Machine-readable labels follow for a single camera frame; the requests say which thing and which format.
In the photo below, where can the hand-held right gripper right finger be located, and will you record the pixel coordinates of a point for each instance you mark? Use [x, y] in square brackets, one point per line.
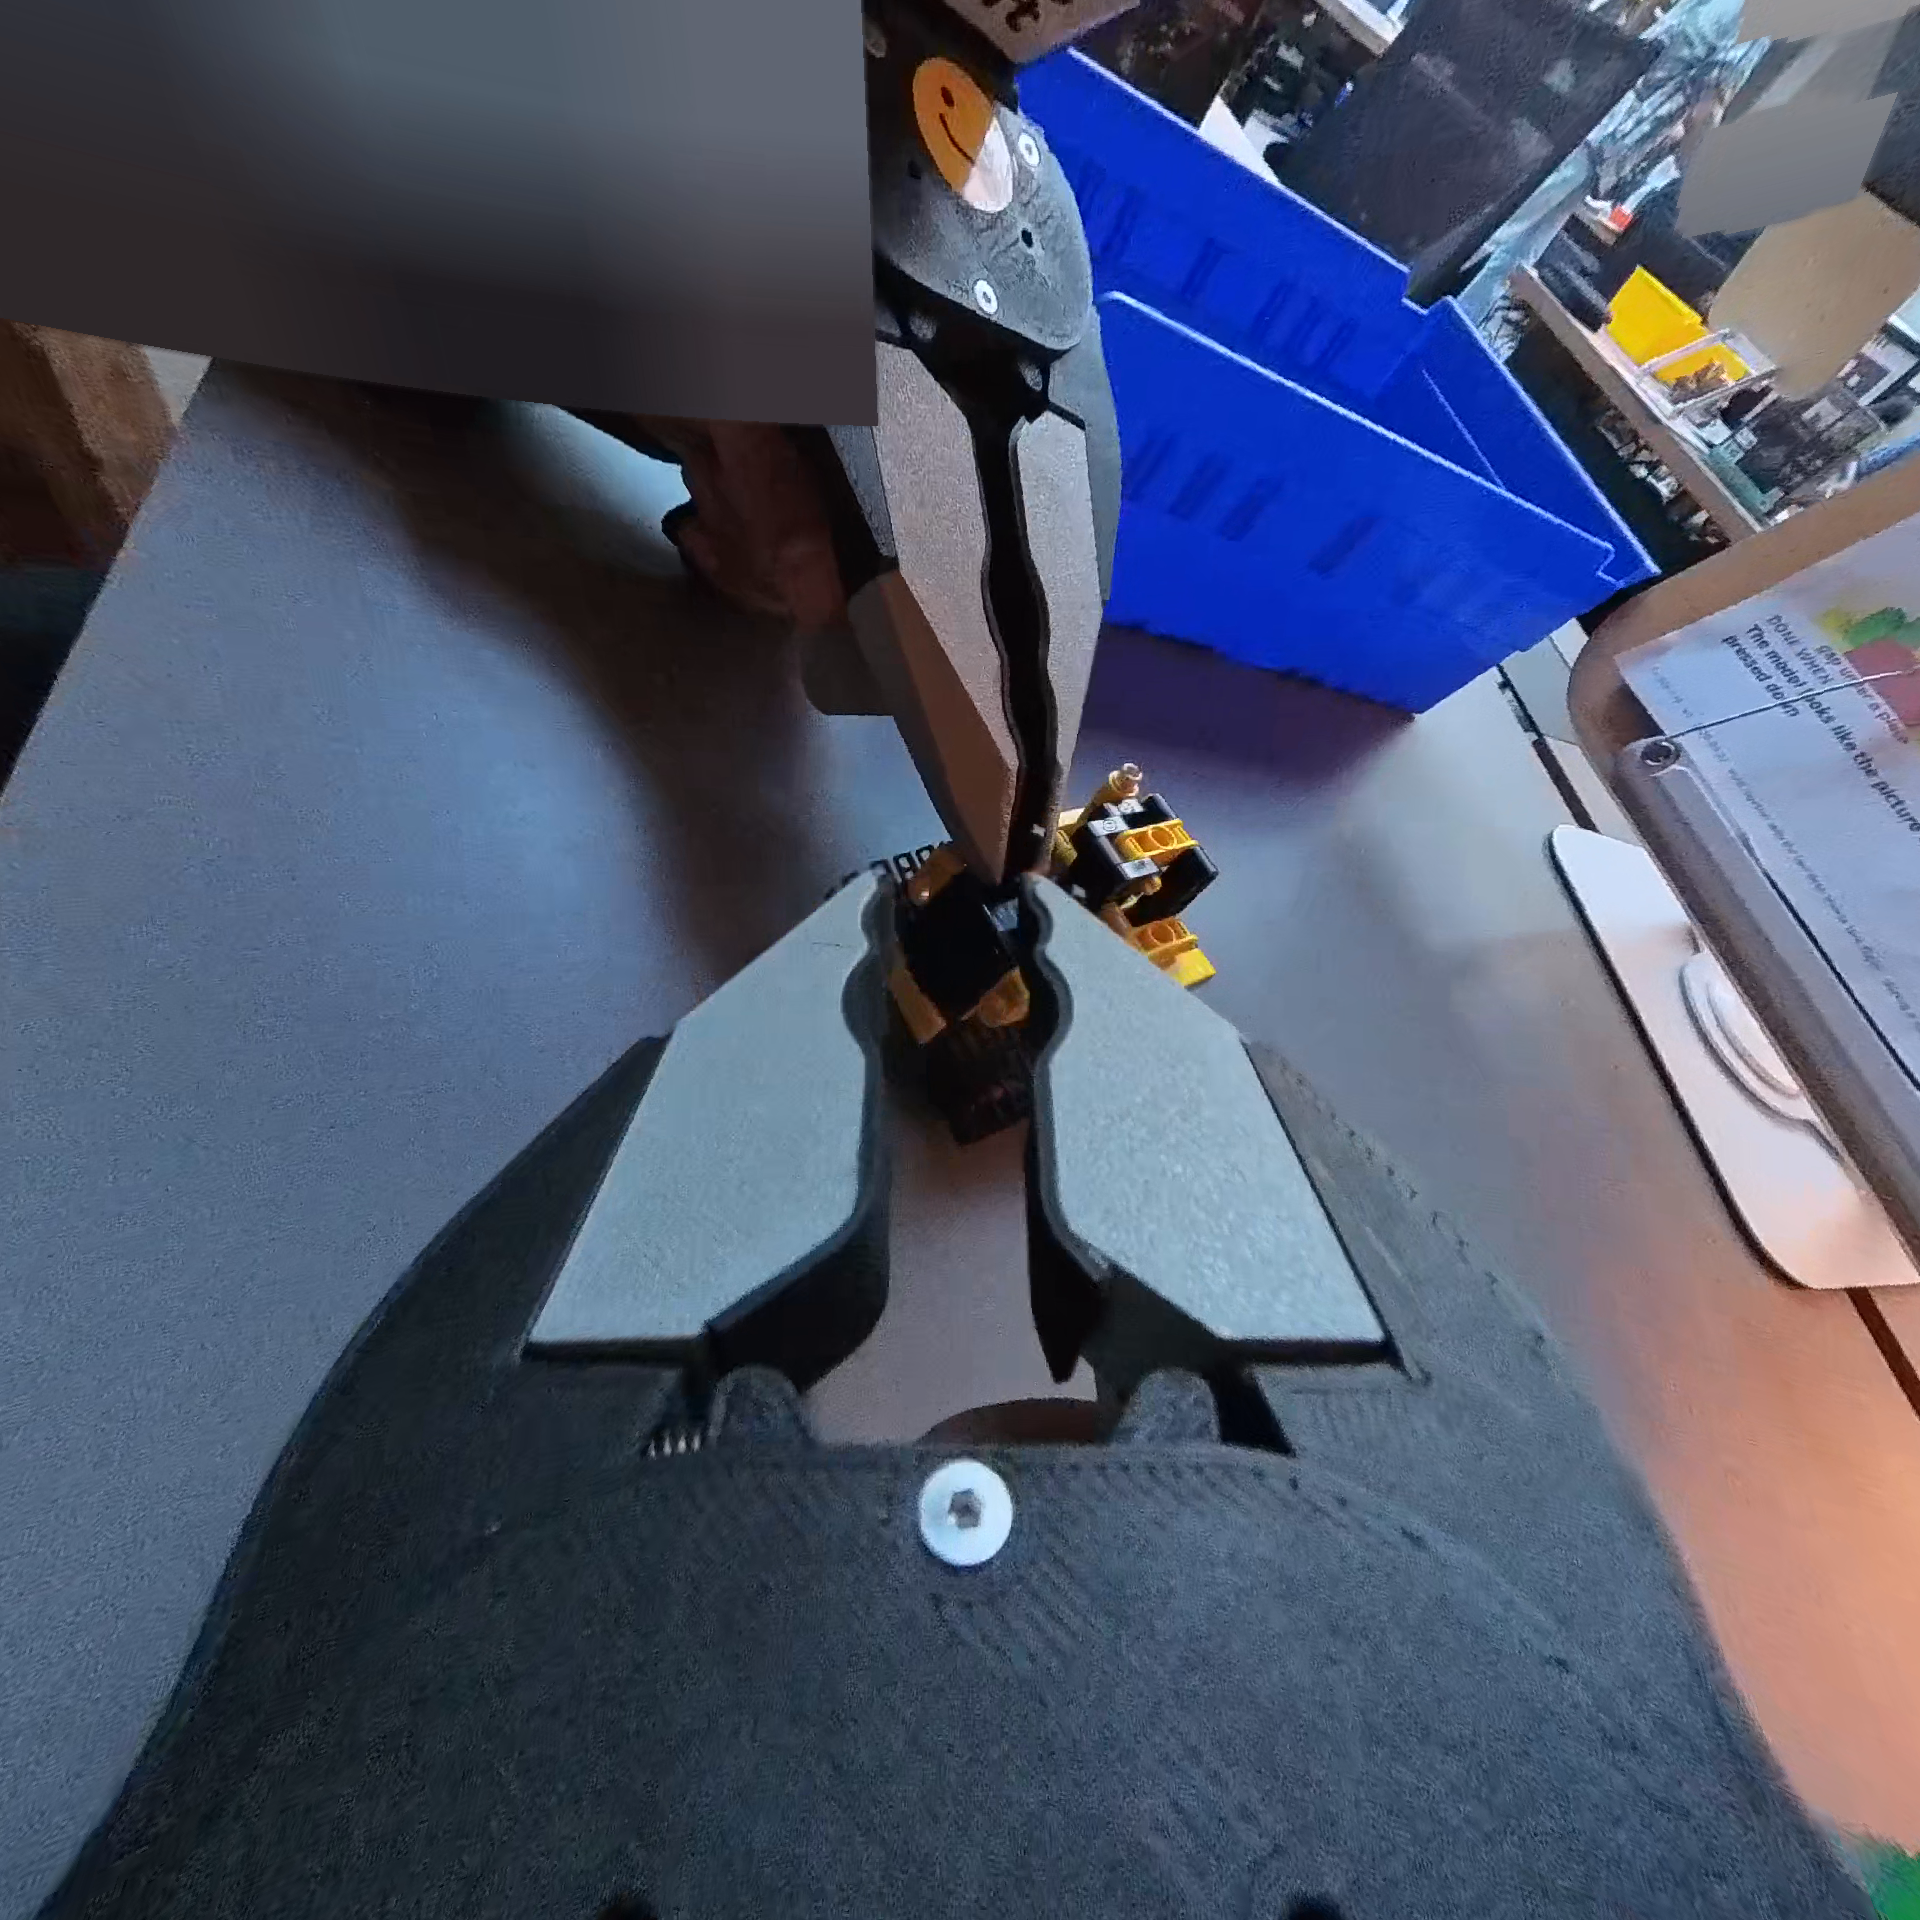
[1184, 1184]

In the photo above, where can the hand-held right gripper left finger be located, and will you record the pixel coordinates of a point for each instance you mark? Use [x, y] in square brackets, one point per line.
[734, 1170]

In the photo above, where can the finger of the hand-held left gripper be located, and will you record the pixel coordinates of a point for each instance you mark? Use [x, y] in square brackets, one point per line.
[1059, 601]
[938, 601]

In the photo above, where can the black yellow lego model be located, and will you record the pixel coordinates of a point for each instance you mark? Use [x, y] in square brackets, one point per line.
[1154, 848]

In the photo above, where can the person's left hand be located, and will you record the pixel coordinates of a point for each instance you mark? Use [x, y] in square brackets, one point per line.
[764, 510]

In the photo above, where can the black monitor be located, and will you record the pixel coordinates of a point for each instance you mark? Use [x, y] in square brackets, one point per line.
[1471, 135]

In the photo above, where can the silver metal stand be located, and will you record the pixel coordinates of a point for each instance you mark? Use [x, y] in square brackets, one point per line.
[1651, 961]

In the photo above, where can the cluttered background workbench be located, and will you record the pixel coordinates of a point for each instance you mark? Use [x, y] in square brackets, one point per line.
[1651, 435]

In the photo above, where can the yellow plastic bin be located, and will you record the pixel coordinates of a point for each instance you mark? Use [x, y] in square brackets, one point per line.
[1651, 315]

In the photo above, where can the tan instruction board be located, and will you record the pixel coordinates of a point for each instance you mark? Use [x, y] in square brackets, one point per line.
[1725, 562]

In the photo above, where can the printed instruction sheet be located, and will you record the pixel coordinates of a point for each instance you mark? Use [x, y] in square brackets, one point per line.
[1800, 705]

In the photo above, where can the brown wooden furniture piece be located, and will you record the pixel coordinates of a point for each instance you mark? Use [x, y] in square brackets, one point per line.
[74, 450]

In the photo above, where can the green plastic bin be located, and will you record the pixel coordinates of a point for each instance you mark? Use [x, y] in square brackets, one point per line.
[1898, 1891]

